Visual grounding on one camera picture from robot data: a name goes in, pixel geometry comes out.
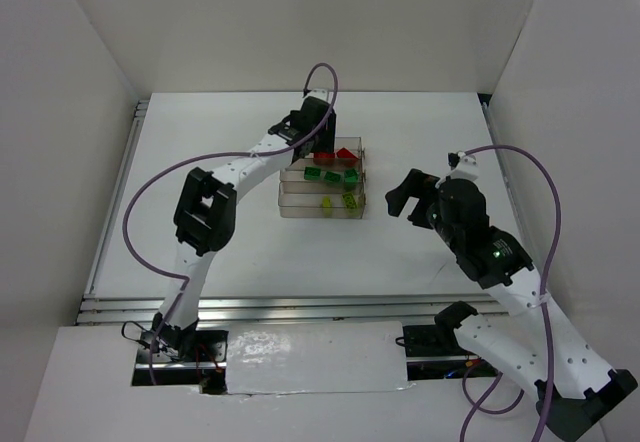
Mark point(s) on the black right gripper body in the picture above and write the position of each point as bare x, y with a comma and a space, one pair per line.
427, 202

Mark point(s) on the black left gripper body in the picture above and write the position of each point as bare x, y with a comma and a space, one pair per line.
324, 138

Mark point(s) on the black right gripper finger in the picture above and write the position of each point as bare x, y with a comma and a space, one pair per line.
416, 184
422, 214

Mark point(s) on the lime and red lego block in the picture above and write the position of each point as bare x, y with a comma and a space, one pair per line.
324, 159

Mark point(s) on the green rounded lego half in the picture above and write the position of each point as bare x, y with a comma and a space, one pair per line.
312, 173

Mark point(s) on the red lego brick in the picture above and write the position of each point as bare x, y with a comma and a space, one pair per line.
345, 154

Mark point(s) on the green lego brick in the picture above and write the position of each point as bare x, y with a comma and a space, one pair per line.
331, 177

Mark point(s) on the lime lego brick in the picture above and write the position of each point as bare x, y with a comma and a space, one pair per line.
350, 202

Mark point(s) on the lime and green rounded lego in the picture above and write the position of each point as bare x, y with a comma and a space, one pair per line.
327, 206

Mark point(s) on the small green square lego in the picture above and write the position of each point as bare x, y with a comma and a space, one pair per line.
351, 176

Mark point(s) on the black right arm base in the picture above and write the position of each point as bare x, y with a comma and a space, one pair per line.
432, 343

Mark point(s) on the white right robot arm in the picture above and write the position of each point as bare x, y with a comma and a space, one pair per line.
573, 387

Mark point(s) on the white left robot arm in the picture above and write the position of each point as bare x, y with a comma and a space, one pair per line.
205, 216

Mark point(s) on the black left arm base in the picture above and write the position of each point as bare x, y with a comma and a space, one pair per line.
192, 344

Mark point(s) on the white foam board cover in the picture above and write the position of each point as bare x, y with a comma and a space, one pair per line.
331, 357

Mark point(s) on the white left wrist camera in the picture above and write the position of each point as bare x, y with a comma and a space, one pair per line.
320, 96

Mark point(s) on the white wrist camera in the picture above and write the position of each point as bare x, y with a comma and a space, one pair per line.
462, 166
320, 96

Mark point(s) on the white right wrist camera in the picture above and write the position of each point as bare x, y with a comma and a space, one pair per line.
462, 166

